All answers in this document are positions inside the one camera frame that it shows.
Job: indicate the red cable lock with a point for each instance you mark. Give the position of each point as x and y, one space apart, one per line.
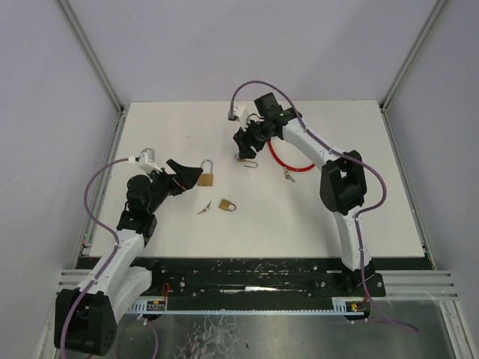
290 158

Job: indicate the right aluminium frame post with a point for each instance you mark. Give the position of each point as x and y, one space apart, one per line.
419 42

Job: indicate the aluminium frame post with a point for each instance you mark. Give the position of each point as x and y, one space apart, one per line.
419 42
79 33

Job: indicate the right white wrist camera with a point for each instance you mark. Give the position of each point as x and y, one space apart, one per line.
239 114

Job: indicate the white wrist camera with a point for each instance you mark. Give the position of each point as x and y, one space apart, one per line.
239 114
146 161

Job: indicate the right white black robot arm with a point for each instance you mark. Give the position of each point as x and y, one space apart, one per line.
342 180

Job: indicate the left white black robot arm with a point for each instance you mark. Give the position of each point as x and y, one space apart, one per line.
87 316

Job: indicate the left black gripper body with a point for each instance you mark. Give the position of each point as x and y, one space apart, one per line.
171 181

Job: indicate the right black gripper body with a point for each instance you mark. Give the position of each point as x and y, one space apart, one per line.
247 138

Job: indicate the keys beside open padlock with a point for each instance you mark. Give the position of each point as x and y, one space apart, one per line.
205 209

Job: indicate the grey slotted cable duct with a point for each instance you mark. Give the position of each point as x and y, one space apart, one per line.
147 306

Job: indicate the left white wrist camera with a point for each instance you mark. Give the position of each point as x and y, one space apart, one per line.
146 161

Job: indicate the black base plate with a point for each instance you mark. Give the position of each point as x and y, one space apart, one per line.
259 285

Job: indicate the brass padlock with key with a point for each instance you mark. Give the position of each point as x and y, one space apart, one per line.
227 206

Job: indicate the small brass padlock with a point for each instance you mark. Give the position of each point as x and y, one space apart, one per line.
247 163

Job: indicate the left aluminium frame post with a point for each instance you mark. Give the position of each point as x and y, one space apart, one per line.
79 33

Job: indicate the silver key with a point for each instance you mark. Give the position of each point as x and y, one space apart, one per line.
287 175

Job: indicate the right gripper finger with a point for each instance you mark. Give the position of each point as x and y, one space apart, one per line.
246 152
241 138

